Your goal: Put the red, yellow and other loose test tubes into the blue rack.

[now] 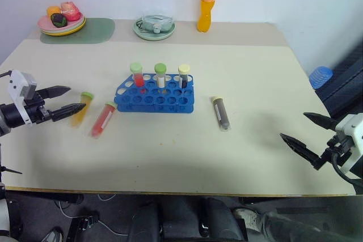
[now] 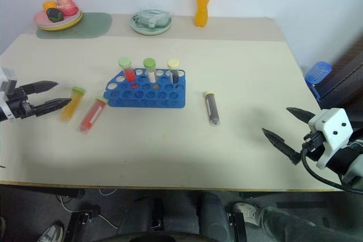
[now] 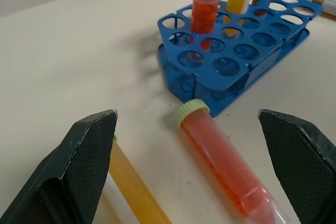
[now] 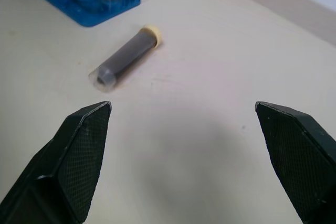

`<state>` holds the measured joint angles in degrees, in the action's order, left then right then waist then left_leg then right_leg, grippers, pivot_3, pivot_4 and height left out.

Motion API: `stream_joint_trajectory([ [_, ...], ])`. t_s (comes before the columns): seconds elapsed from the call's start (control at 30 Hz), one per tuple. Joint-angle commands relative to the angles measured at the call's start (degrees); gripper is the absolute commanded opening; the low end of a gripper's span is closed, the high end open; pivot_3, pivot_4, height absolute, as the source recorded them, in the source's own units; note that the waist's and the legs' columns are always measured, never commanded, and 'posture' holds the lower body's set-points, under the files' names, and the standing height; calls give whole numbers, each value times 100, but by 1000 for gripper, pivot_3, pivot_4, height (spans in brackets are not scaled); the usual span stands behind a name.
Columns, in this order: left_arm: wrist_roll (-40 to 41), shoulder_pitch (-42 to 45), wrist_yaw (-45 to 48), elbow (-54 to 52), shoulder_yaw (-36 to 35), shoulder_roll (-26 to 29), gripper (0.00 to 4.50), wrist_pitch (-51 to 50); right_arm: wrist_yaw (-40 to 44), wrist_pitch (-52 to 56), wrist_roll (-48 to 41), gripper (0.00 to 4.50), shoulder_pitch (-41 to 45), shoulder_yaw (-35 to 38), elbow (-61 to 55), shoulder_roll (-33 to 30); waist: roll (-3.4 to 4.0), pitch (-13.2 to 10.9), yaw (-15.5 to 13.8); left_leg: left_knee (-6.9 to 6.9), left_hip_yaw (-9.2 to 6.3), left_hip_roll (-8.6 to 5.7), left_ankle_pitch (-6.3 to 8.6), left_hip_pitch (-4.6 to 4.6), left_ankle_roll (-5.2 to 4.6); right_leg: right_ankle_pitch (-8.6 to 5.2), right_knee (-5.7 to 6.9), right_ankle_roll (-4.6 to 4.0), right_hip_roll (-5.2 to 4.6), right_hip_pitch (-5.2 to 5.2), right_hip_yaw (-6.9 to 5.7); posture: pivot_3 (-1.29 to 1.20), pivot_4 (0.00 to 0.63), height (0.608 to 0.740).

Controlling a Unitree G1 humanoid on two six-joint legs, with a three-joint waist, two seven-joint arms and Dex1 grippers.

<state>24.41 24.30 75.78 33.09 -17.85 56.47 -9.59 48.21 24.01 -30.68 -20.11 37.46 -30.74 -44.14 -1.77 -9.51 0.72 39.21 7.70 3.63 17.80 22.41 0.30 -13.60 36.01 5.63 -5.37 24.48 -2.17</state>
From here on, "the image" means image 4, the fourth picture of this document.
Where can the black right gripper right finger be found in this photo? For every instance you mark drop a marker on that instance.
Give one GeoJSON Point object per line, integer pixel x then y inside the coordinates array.
{"type": "Point", "coordinates": [296, 155]}

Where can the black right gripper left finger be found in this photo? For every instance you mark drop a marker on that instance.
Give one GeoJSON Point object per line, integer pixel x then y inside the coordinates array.
{"type": "Point", "coordinates": [63, 161]}

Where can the dark tube with cream cap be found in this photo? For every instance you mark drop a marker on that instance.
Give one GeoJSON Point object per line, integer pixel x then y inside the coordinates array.
{"type": "Point", "coordinates": [128, 57]}

